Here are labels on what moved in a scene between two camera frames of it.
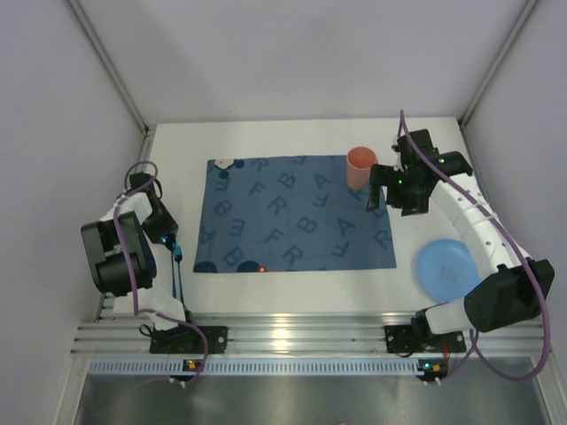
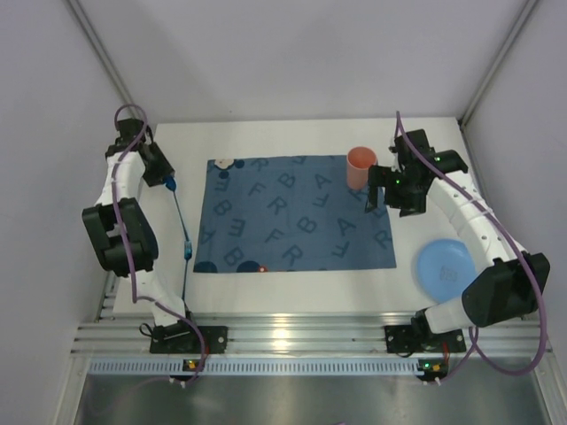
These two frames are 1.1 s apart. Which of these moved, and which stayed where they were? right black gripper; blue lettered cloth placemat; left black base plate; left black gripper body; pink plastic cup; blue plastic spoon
Moved: blue plastic spoon; left black gripper body
Stayed: right black gripper; pink plastic cup; blue lettered cloth placemat; left black base plate
